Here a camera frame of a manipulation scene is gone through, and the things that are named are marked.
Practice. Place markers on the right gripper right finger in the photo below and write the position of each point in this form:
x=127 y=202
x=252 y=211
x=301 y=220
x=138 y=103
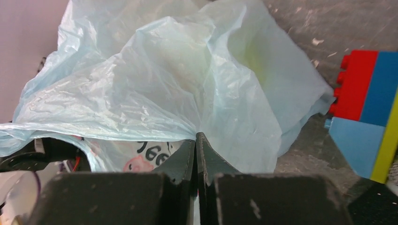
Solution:
x=209 y=163

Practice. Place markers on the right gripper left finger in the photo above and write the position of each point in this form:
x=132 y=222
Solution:
x=178 y=191

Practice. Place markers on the light blue plastic bag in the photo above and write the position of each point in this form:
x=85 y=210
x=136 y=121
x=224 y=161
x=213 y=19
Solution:
x=129 y=72

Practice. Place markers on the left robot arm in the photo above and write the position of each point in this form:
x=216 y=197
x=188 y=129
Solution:
x=24 y=174

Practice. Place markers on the colourful brick pile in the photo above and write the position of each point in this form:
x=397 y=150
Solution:
x=364 y=122

